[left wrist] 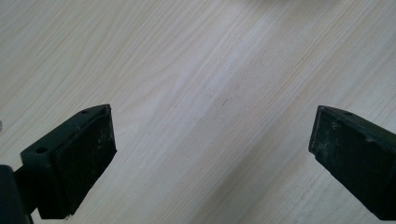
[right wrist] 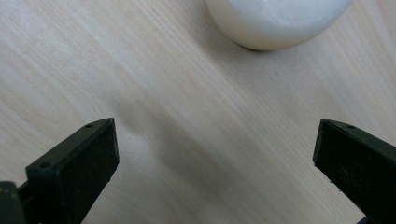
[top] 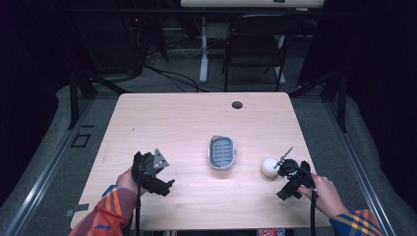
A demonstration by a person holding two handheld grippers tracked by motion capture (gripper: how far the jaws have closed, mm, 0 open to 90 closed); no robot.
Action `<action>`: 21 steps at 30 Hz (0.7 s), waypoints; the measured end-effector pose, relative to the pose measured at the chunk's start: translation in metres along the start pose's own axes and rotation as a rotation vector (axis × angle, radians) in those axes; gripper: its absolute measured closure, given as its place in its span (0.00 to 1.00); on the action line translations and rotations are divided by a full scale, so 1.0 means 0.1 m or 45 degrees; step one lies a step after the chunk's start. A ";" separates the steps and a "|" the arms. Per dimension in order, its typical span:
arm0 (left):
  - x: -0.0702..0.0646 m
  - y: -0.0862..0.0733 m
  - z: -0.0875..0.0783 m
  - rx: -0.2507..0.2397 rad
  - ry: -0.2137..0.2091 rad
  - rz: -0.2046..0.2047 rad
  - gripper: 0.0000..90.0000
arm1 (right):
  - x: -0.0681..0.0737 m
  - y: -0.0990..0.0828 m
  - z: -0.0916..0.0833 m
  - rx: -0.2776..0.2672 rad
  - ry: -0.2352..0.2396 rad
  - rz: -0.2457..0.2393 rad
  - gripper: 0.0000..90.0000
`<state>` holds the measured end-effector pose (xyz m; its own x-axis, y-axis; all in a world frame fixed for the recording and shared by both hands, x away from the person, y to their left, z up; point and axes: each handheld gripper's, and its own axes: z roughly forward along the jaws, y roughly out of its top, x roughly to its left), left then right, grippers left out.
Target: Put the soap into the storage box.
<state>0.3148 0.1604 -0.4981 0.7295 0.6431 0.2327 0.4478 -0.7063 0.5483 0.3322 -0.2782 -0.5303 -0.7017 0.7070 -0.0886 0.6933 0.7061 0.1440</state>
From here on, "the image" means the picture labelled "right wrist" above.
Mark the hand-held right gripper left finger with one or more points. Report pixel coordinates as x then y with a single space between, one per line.
74 174

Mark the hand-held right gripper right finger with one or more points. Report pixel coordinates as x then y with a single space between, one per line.
358 168

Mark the white round bowl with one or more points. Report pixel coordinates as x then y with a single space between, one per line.
274 21

